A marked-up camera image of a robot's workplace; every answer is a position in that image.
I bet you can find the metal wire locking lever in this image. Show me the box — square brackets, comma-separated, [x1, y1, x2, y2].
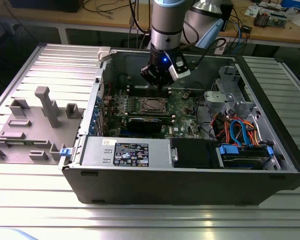
[139, 95, 169, 100]
[139, 110, 170, 115]

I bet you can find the silver CPU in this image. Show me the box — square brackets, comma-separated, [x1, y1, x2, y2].
[146, 99, 163, 111]

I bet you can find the metal socket cover frame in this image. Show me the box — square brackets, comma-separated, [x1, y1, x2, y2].
[139, 97, 169, 113]

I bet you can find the CPU socket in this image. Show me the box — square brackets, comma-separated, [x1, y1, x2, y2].
[137, 96, 170, 115]

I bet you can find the finned CPU cooler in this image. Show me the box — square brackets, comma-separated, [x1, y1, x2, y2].
[253, 11, 270, 28]

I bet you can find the green motherboard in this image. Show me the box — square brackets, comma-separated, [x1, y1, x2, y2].
[101, 87, 205, 140]

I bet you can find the black graphics card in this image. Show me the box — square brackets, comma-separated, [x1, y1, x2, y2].
[126, 116, 164, 135]

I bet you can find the pale grey case latch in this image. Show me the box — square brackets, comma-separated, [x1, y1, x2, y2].
[96, 46, 113, 62]

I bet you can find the silver metal drive cage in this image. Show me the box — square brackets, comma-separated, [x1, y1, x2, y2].
[203, 65, 263, 126]

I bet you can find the white labelled box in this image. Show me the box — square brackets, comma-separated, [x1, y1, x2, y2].
[214, 41, 228, 55]

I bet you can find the wooden desk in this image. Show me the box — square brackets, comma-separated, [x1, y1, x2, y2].
[0, 0, 300, 50]

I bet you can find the black drive bay box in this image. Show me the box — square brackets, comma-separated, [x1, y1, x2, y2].
[170, 137, 220, 170]

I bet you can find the grey power supply unit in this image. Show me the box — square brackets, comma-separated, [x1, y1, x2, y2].
[81, 136, 172, 168]

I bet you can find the black PC case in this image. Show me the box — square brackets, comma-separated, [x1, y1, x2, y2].
[61, 47, 300, 206]

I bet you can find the hard disk in blue carrier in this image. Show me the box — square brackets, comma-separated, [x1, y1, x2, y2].
[216, 143, 275, 171]

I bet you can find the grey electronic device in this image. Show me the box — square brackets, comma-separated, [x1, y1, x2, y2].
[268, 11, 289, 29]

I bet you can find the grey parts rack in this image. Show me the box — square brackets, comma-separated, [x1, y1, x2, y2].
[0, 86, 87, 166]

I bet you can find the blue box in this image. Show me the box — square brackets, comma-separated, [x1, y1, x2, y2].
[281, 0, 300, 8]

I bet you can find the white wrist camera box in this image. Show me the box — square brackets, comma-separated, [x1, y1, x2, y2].
[168, 53, 192, 82]

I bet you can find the orange red wire bundle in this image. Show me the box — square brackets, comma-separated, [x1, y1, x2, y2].
[211, 112, 232, 141]

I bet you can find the blue wire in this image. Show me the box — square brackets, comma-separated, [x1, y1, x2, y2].
[229, 119, 253, 149]

